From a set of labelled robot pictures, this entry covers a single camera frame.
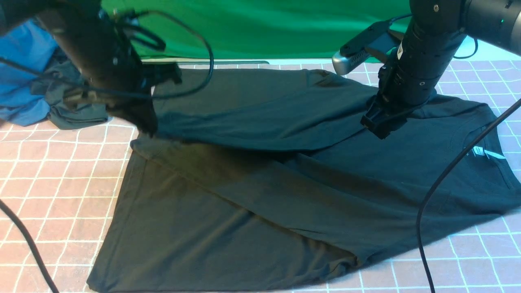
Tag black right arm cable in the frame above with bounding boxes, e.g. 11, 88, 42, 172
416, 98, 521, 293

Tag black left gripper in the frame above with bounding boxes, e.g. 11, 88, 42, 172
63, 63, 181, 137

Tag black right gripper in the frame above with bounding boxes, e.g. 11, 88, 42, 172
360, 95, 428, 140

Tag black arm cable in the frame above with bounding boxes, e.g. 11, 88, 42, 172
0, 10, 214, 293
416, 98, 521, 293

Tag pink checkered table mat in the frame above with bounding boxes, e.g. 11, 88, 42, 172
0, 61, 520, 293

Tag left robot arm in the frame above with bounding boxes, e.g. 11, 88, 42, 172
1, 0, 181, 136

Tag dark gray long-sleeve shirt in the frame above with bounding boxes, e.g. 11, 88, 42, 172
86, 69, 496, 293

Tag blue cloth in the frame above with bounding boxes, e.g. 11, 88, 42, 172
0, 21, 57, 126

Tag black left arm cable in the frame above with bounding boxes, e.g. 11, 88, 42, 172
0, 10, 214, 293

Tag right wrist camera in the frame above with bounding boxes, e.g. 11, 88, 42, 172
332, 20, 404, 76

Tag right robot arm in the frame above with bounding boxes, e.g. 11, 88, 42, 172
361, 0, 521, 139

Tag green backdrop cloth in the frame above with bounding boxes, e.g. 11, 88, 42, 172
102, 0, 410, 59

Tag crumpled dark gray garment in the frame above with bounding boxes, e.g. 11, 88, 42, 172
31, 57, 112, 130

